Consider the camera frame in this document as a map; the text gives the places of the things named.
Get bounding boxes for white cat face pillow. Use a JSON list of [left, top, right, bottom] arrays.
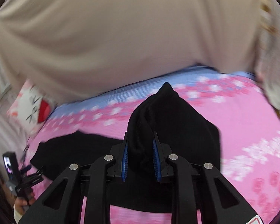
[[7, 80, 56, 136]]

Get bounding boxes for person's left hand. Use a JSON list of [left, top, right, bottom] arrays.
[[13, 192, 36, 215]]

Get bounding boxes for floral patterned side curtain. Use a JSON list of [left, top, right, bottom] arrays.
[[255, 0, 280, 118]]

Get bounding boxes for pink floral bed sheet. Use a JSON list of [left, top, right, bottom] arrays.
[[25, 66, 280, 223]]

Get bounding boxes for black pants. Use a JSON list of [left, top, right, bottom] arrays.
[[29, 81, 222, 214]]

